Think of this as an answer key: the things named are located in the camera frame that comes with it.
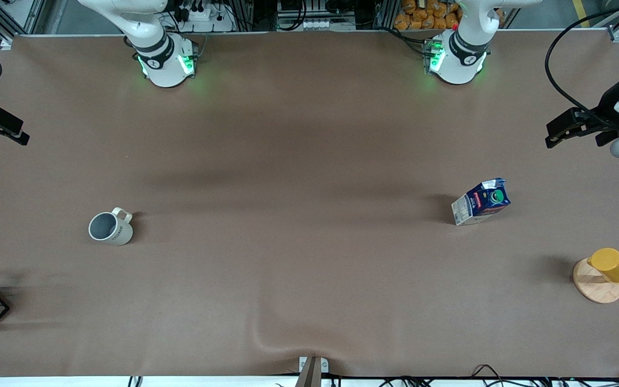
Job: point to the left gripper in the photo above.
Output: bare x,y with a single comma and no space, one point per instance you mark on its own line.
609,109

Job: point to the blue milk carton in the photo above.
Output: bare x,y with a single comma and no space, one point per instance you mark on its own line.
476,207

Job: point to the cream mug with grey inside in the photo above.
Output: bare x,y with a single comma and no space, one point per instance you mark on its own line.
119,234

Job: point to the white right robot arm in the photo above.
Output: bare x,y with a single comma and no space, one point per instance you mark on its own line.
164,64

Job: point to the yellow cup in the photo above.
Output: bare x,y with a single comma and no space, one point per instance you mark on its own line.
613,264

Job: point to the wooden cup stand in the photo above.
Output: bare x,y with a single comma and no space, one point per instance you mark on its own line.
597,290

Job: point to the bag of orange bread rolls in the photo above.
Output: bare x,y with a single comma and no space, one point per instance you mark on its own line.
422,19

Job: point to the white power strip with plugs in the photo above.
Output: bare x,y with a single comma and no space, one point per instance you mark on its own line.
202,15

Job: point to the brown table cloth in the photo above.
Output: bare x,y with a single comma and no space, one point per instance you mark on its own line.
309,134

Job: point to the small white power strip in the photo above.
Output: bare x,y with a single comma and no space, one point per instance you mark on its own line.
317,24

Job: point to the metal clamp bracket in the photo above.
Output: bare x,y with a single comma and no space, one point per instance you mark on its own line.
315,371

